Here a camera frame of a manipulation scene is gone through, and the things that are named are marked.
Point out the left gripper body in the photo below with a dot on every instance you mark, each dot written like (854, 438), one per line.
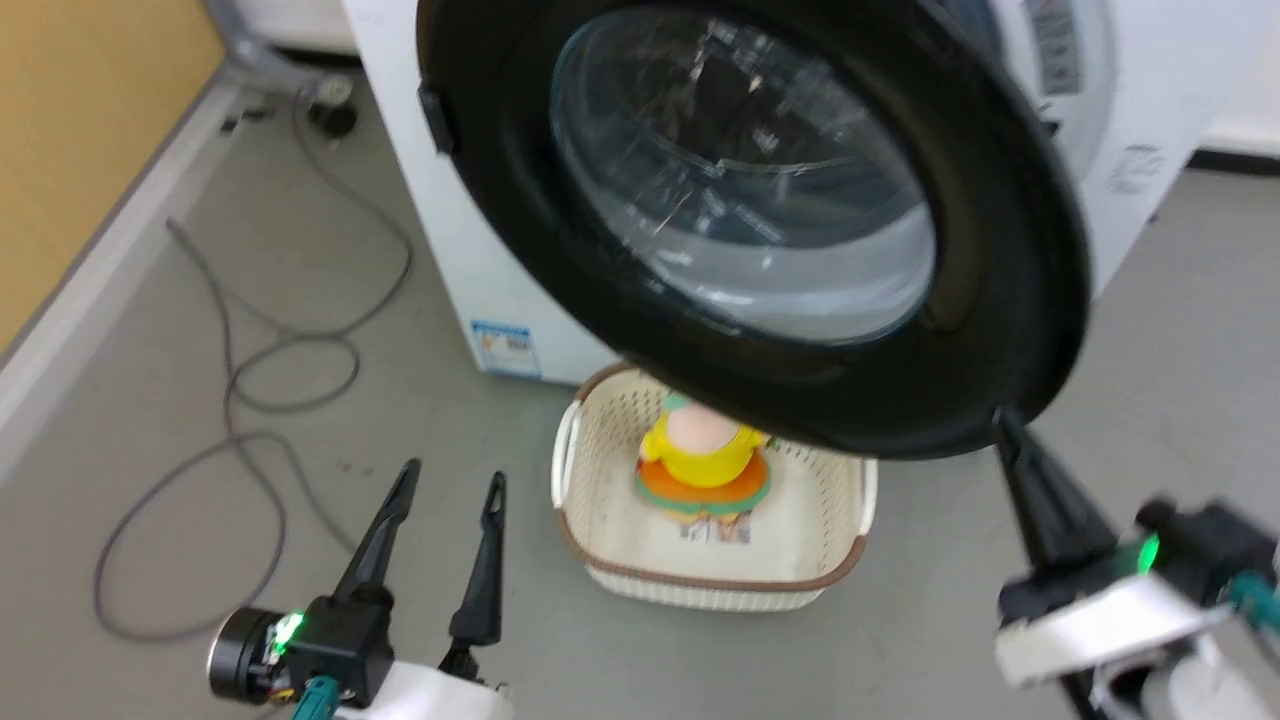
(345, 640)

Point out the black floor plug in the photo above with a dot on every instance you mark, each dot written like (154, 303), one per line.
(333, 118)

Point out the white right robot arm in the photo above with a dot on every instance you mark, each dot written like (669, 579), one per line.
(1200, 690)

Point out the yellow orange doll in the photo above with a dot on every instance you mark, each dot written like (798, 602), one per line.
(705, 460)

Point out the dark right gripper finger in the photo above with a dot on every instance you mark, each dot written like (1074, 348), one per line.
(1050, 510)

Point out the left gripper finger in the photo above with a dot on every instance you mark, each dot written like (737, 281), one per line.
(385, 530)
(487, 580)

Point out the blue energy label sticker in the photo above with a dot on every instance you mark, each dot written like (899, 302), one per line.
(505, 348)

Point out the black round glass washer door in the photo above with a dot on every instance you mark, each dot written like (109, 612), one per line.
(1000, 250)

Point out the grey warning text sticker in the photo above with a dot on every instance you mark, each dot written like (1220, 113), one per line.
(1056, 45)

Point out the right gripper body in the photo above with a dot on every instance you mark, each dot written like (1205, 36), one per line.
(1110, 615)

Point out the white front-load washing machine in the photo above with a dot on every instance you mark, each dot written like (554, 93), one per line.
(460, 250)

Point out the cream perforated laundry basket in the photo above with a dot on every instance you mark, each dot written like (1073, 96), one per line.
(610, 520)

